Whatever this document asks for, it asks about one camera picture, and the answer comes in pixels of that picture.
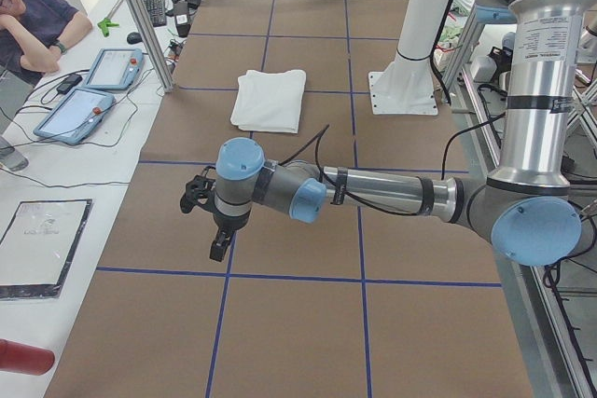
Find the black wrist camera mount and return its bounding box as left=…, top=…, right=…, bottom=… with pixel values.
left=179, top=165, right=215, bottom=214

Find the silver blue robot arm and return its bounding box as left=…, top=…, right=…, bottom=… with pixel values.
left=204, top=0, right=596, bottom=267

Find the black power adapter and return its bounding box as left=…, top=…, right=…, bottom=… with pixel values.
left=56, top=74, right=83, bottom=95

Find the white printed long-sleeve shirt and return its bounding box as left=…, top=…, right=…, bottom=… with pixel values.
left=230, top=69, right=306, bottom=134

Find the seated person dark shirt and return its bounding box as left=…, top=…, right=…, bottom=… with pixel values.
left=1, top=0, right=93, bottom=86

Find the green plastic tool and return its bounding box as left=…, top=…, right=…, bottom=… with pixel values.
left=97, top=17, right=119, bottom=37

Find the red fire extinguisher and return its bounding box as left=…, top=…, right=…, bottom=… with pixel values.
left=1, top=339, right=55, bottom=376

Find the silver foil tray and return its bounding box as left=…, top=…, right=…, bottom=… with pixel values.
left=1, top=199, right=92, bottom=301

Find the black keyboard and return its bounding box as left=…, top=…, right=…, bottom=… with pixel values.
left=142, top=0, right=167, bottom=27

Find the blue teach pendant near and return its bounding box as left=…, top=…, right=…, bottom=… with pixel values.
left=34, top=88, right=116, bottom=145

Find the blue teach pendant far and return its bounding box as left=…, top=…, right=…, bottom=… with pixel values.
left=83, top=48, right=144, bottom=90

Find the aluminium frame post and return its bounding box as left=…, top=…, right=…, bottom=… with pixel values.
left=126, top=0, right=174, bottom=93

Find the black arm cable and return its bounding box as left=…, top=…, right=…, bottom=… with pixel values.
left=284, top=116, right=507, bottom=218

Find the blue teach pendant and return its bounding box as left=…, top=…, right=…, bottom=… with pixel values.
left=34, top=88, right=116, bottom=145
left=83, top=48, right=144, bottom=90

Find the black computer mouse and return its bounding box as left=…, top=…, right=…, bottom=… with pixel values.
left=127, top=32, right=143, bottom=44

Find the aluminium side frame rack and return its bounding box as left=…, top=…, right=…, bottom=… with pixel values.
left=442, top=6, right=597, bottom=398

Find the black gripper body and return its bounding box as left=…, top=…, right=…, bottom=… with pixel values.
left=214, top=212, right=250, bottom=235

